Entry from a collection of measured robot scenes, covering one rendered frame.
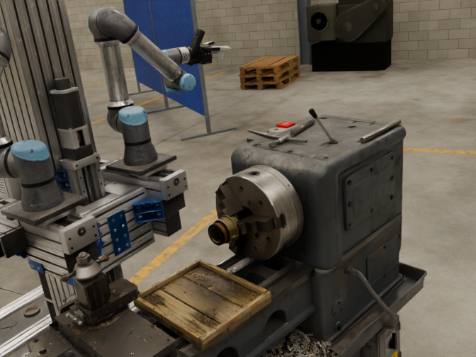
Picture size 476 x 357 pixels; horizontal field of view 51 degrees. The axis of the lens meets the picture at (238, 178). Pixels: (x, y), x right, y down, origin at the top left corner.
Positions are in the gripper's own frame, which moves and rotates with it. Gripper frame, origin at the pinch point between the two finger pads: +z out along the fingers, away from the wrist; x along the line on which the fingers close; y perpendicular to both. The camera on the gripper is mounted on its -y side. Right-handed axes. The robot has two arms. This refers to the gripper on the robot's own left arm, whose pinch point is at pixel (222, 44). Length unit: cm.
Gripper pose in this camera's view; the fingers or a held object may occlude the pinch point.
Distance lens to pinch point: 250.1
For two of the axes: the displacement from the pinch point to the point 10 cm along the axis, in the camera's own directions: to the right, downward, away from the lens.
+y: 0.2, 8.9, 4.6
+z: 8.3, -2.7, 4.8
